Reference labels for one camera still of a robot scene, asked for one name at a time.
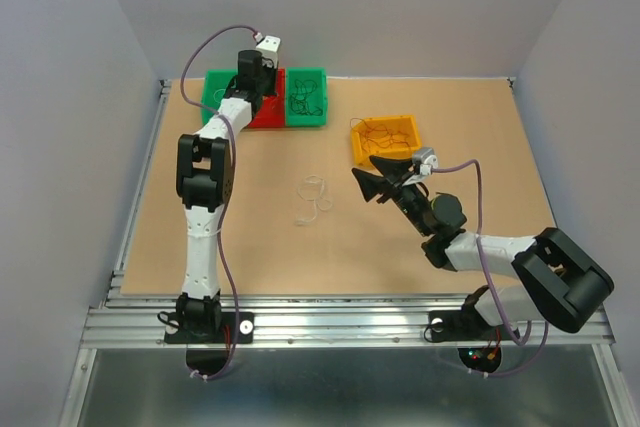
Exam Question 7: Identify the yellow bin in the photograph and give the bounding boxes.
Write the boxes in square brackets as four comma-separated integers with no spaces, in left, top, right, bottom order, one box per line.
[350,115,422,170]

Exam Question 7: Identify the red bin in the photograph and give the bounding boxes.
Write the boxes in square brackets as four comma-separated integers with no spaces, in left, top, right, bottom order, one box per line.
[247,68,286,129]

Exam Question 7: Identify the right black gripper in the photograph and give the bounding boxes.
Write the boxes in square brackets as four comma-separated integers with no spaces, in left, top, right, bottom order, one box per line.
[352,153,433,237]

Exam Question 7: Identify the right green bin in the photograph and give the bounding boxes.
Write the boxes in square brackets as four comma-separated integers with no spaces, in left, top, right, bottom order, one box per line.
[285,68,328,128]

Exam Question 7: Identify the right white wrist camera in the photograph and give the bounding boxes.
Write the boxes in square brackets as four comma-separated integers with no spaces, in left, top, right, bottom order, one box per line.
[403,147,439,186]

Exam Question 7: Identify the brown thin wire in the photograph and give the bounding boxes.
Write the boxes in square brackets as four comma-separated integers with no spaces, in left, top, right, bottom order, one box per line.
[348,116,419,156]

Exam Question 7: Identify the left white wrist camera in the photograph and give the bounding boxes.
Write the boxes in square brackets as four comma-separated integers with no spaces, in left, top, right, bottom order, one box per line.
[254,32,281,69]

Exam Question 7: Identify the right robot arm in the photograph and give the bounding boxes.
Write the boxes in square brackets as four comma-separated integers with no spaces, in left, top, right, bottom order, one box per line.
[352,151,614,343]

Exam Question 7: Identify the green bin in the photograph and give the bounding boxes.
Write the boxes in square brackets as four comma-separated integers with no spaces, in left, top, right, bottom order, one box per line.
[201,69,237,125]
[285,68,328,128]

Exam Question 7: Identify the left green bin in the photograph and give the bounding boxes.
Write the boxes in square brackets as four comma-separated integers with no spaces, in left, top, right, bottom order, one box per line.
[201,69,237,125]

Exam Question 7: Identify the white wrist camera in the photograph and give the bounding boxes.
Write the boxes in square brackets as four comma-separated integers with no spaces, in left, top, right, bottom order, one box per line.
[403,147,439,186]
[254,32,281,69]

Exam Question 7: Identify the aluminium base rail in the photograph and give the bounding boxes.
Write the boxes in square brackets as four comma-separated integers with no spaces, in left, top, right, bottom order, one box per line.
[79,294,614,348]

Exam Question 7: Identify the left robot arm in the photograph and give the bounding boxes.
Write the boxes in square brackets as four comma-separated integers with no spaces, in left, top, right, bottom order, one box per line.
[159,48,278,344]

